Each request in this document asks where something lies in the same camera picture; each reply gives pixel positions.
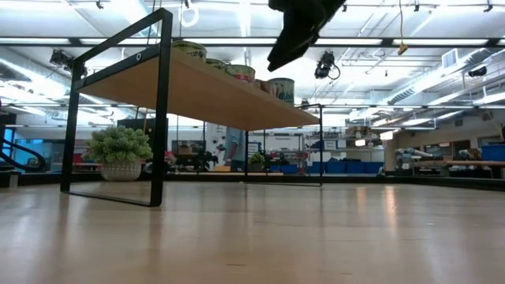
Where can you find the peaches label tin can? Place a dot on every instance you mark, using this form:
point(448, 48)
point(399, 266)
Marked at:
point(258, 84)

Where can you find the green artificial plant in pot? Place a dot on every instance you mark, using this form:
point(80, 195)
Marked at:
point(118, 146)

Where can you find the black rig-mounted device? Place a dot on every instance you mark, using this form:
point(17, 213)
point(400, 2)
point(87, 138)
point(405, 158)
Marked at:
point(59, 58)

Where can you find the person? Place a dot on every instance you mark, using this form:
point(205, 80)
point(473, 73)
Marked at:
point(236, 146)

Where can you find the wooden shelf with black frame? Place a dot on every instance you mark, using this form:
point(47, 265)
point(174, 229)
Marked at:
point(197, 94)

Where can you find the small tin can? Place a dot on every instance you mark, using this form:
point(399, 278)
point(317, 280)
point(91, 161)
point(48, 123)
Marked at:
point(269, 87)

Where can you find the oranges label tin can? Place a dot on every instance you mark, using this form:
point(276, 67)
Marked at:
point(191, 49)

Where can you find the wooden workbench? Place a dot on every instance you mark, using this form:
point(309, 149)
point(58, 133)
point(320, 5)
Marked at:
point(473, 163)

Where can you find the black overhead camera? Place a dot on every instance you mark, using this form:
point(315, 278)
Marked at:
point(324, 65)

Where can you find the blue storage bin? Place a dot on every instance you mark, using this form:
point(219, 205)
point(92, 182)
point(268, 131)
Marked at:
point(284, 169)
point(356, 167)
point(493, 153)
point(375, 167)
point(335, 167)

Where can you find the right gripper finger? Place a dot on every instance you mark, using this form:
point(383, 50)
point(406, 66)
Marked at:
point(296, 35)

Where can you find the small green potted plant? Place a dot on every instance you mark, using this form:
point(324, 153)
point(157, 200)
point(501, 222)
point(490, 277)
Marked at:
point(256, 158)

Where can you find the black monitor panel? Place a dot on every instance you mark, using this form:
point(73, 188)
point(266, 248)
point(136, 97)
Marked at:
point(136, 122)

